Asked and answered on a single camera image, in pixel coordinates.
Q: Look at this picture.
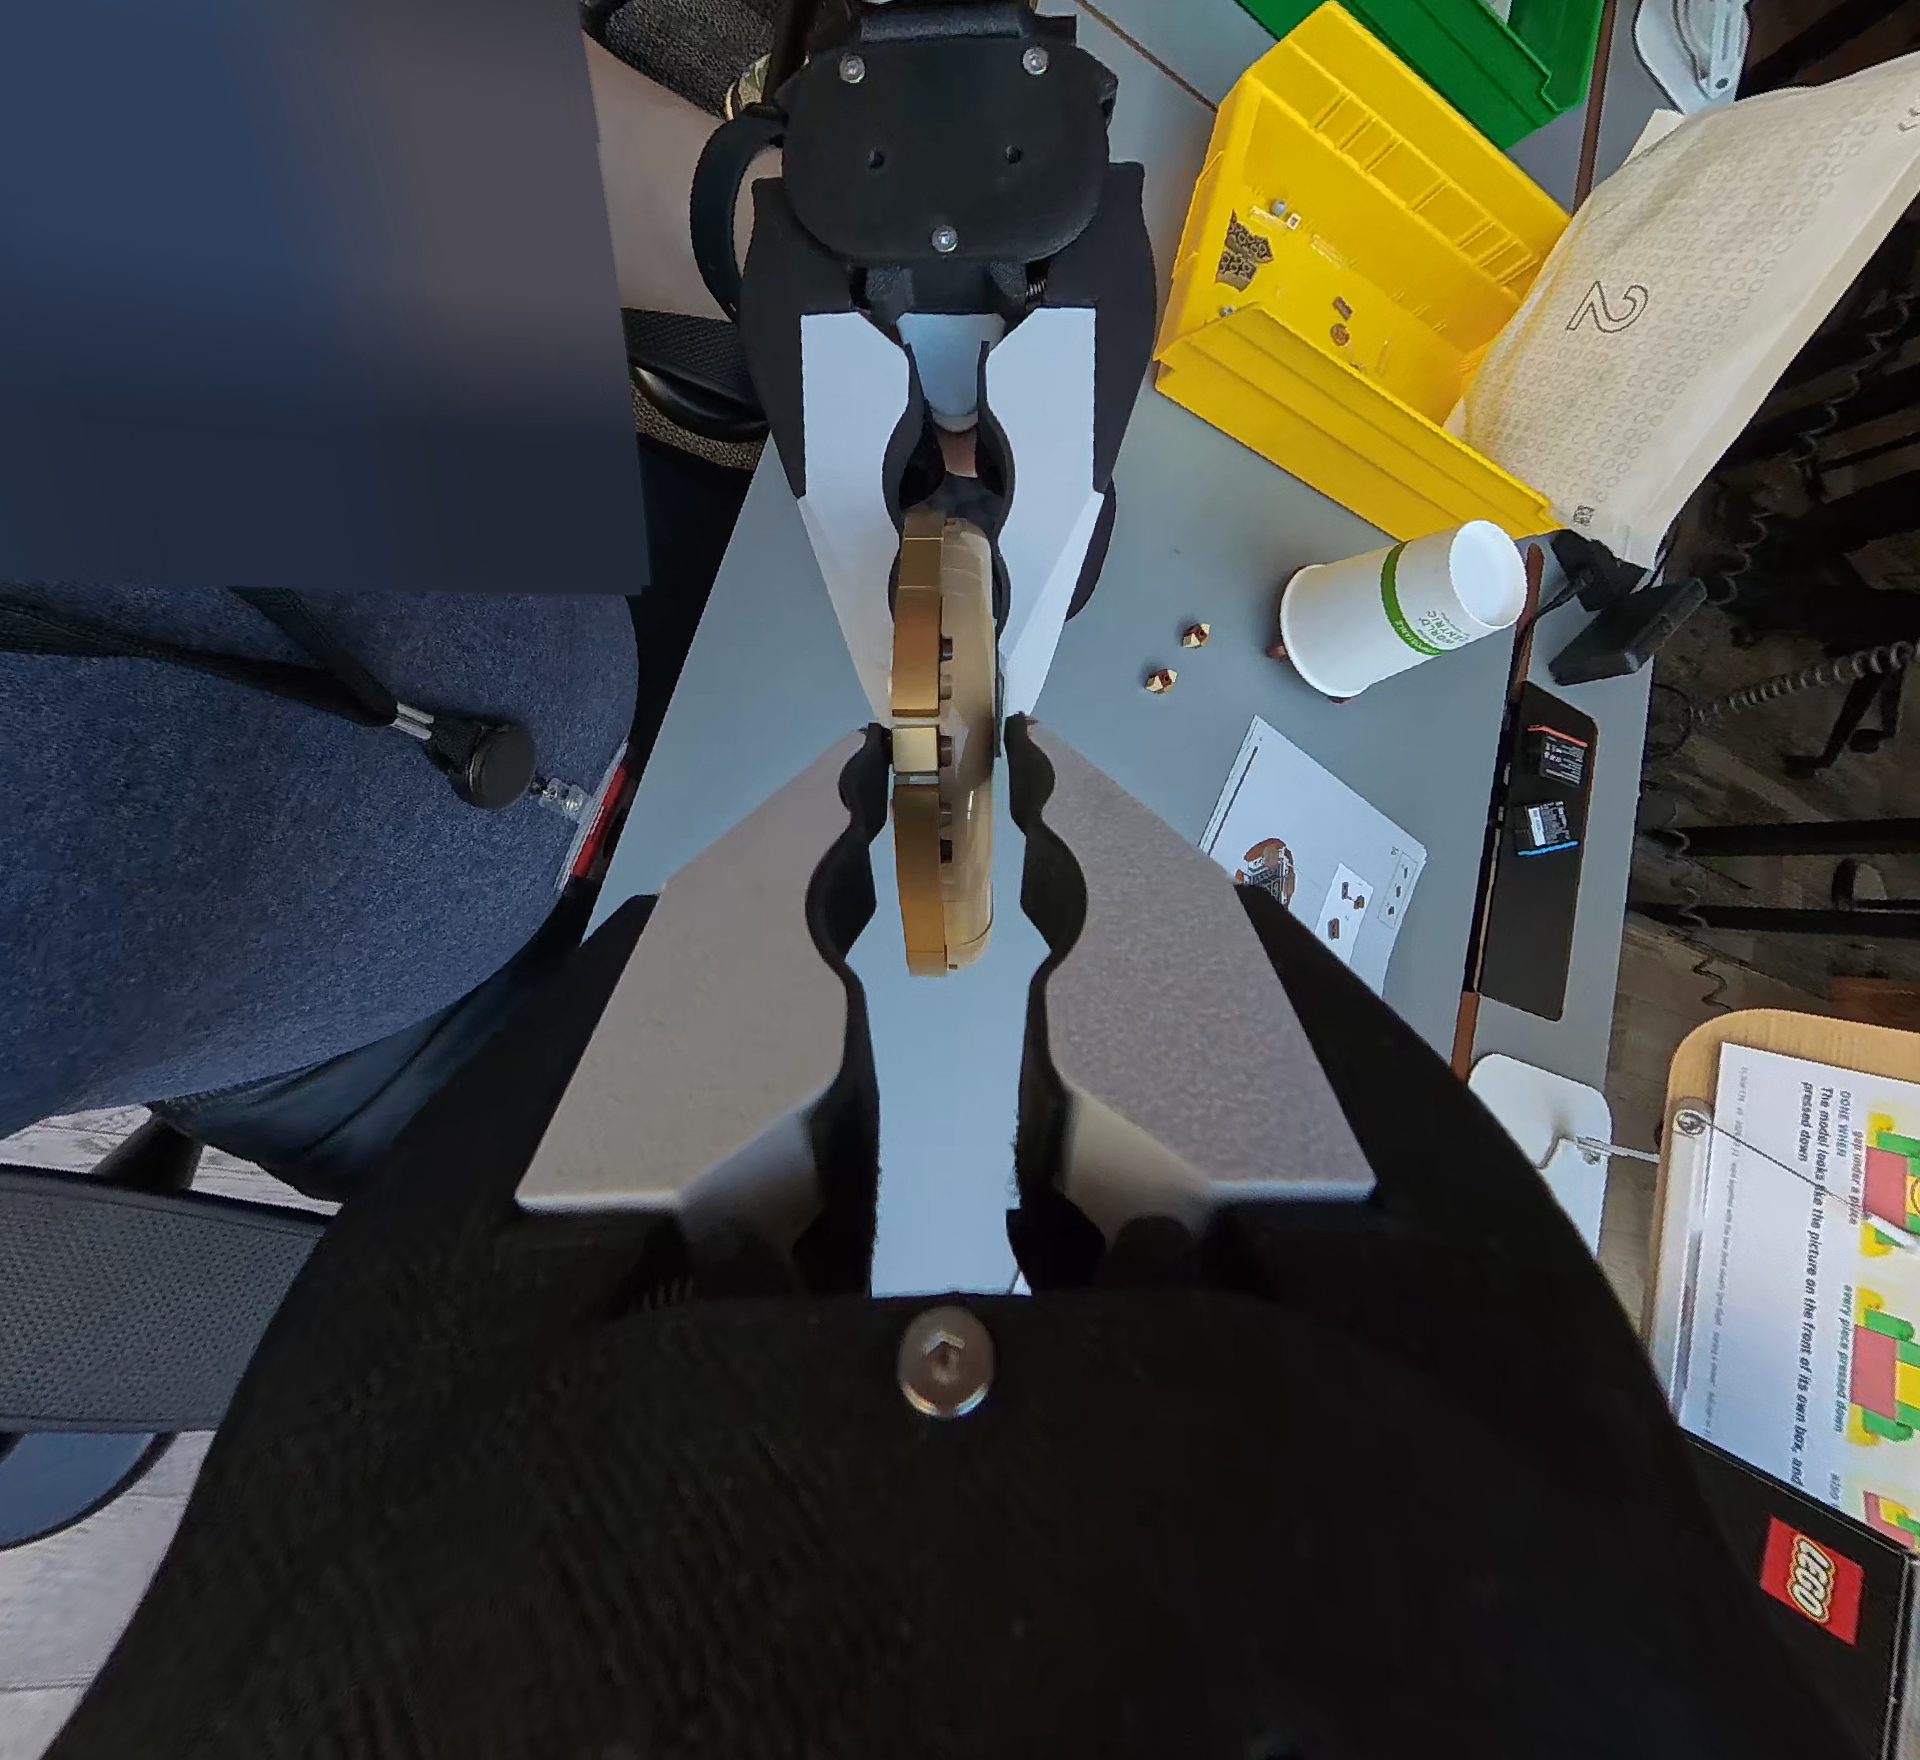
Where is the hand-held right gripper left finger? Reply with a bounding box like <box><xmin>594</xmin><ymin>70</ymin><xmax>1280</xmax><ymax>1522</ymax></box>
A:
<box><xmin>511</xmin><ymin>726</ymin><xmax>894</xmax><ymax>1295</ymax></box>

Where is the padded paper envelope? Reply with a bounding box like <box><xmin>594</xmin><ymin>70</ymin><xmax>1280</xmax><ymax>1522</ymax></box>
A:
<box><xmin>1458</xmin><ymin>63</ymin><xmax>1920</xmax><ymax>564</ymax></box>

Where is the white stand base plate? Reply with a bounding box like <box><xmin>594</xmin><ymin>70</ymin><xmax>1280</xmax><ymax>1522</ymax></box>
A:
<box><xmin>1466</xmin><ymin>1049</ymin><xmax>1618</xmax><ymax>1257</ymax></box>

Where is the black desk controller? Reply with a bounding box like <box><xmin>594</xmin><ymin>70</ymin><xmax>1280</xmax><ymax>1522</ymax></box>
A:
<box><xmin>1466</xmin><ymin>677</ymin><xmax>1600</xmax><ymax>1030</ymax></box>

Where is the black desk clamp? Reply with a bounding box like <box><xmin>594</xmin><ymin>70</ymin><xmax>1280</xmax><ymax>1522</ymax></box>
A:
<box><xmin>1542</xmin><ymin>526</ymin><xmax>1706</xmax><ymax>692</ymax></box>

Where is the round gold lego model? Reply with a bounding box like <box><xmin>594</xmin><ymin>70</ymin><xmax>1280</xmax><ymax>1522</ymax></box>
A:
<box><xmin>885</xmin><ymin>505</ymin><xmax>1005</xmax><ymax>981</ymax></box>

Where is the white paper cup green stripe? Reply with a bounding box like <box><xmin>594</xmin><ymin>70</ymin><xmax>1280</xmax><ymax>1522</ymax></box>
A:
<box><xmin>1276</xmin><ymin>518</ymin><xmax>1533</xmax><ymax>703</ymax></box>

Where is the black badge reel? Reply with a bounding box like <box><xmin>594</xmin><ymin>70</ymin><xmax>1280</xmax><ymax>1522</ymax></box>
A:
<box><xmin>424</xmin><ymin>715</ymin><xmax>543</xmax><ymax>813</ymax></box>

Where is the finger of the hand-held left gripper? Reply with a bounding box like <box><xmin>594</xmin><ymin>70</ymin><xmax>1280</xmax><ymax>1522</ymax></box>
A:
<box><xmin>974</xmin><ymin>304</ymin><xmax>1119</xmax><ymax>725</ymax></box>
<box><xmin>799</xmin><ymin>309</ymin><xmax>939</xmax><ymax>728</ymax></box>

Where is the lego instruction booklet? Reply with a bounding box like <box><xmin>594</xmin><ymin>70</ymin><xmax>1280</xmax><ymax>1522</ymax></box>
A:
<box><xmin>1197</xmin><ymin>715</ymin><xmax>1430</xmax><ymax>1000</ymax></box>

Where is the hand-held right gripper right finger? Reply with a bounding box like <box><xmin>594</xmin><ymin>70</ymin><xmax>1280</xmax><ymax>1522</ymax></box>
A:
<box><xmin>997</xmin><ymin>715</ymin><xmax>1379</xmax><ymax>1295</ymax></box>

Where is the yellow plastic bin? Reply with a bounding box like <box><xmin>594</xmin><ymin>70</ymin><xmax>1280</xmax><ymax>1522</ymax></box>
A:
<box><xmin>1152</xmin><ymin>0</ymin><xmax>1571</xmax><ymax>547</ymax></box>

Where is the white plastic stand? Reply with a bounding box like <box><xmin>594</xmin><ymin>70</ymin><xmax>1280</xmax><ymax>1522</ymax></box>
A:
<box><xmin>1629</xmin><ymin>0</ymin><xmax>1760</xmax><ymax>116</ymax></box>

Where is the black wristband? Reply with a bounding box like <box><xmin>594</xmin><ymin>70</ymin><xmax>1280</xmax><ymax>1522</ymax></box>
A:
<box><xmin>621</xmin><ymin>304</ymin><xmax>770</xmax><ymax>445</ymax></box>

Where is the person's left forearm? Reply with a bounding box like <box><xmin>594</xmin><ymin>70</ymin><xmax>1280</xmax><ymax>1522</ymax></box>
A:
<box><xmin>582</xmin><ymin>32</ymin><xmax>758</xmax><ymax>328</ymax></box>

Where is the clear badge holder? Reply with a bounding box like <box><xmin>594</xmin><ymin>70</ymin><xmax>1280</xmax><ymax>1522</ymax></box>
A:
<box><xmin>537</xmin><ymin>739</ymin><xmax>634</xmax><ymax>895</ymax></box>

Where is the black lego box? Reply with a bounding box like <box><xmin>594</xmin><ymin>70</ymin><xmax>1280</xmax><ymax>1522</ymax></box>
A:
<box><xmin>1684</xmin><ymin>1427</ymin><xmax>1920</xmax><ymax>1760</ymax></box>

